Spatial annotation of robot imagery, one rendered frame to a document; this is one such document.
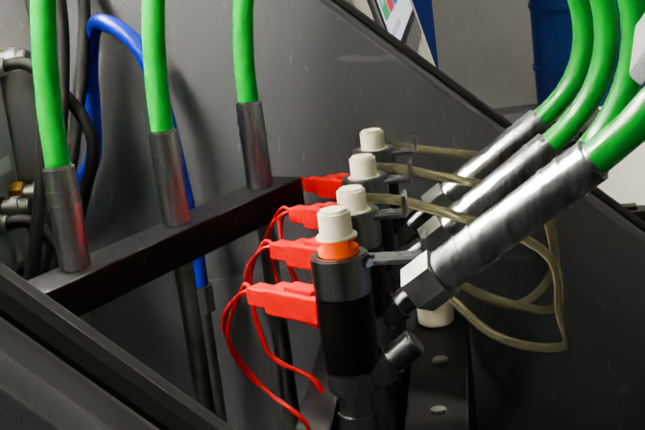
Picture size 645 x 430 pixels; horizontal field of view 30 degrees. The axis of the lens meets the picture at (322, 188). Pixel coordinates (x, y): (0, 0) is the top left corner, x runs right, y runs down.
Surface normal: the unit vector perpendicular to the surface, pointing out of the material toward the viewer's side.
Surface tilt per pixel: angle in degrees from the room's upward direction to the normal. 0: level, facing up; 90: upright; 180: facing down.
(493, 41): 90
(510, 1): 90
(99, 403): 43
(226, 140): 90
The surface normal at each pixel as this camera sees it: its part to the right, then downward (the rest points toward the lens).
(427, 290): -0.39, 0.26
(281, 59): -0.11, 0.24
